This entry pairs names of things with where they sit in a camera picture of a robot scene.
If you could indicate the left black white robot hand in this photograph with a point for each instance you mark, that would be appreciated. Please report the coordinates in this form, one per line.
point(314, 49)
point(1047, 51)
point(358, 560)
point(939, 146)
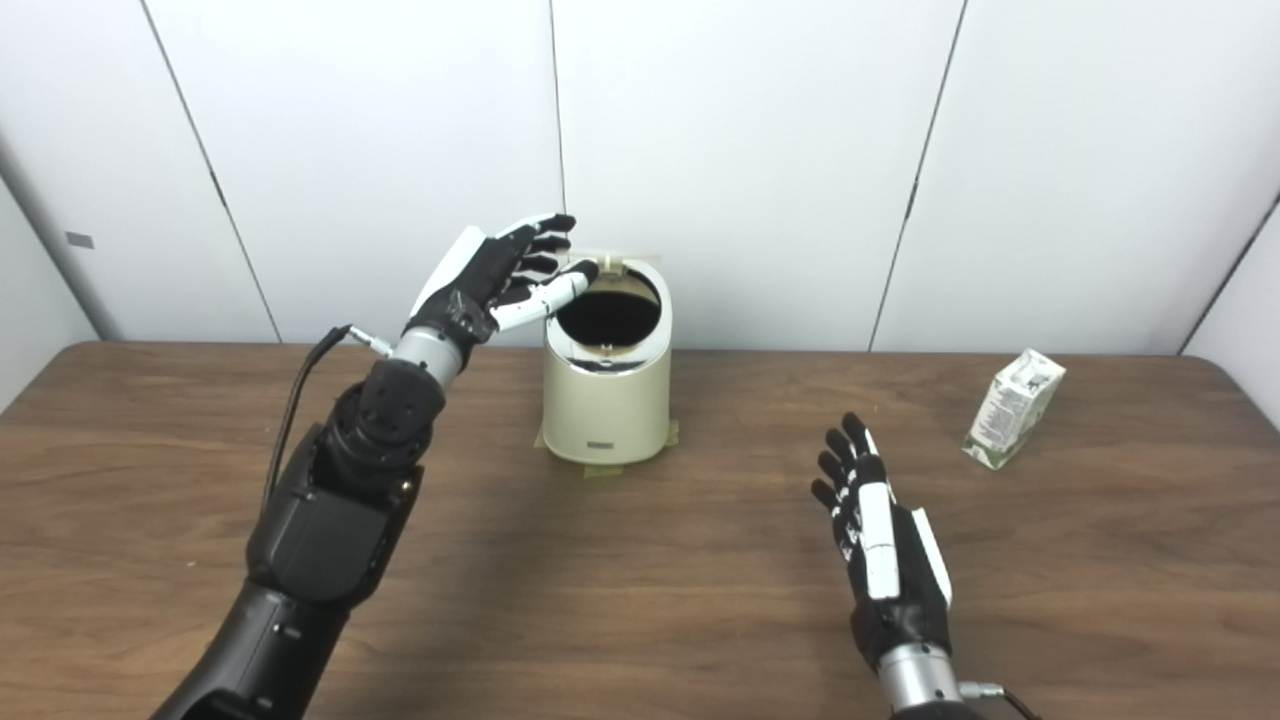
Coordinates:
point(470, 285)

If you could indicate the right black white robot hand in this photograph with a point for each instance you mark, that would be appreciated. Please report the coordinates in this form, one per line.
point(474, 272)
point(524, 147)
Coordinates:
point(895, 600)

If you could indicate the cream round bin lid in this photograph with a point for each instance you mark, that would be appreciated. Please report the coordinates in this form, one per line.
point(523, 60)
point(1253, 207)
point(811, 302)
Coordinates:
point(635, 258)

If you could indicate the cream-colored plastic bin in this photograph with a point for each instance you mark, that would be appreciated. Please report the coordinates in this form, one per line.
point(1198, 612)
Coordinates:
point(605, 410)

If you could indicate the white green milk carton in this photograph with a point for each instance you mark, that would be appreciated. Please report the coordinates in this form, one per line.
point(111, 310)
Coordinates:
point(1012, 408)

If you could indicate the small grey wall label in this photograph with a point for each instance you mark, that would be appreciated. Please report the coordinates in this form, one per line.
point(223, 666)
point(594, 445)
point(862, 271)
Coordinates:
point(79, 240)

